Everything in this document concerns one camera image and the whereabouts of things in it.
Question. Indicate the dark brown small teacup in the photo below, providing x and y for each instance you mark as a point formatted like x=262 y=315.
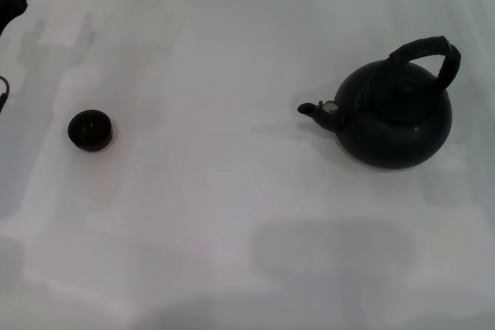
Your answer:
x=89 y=130

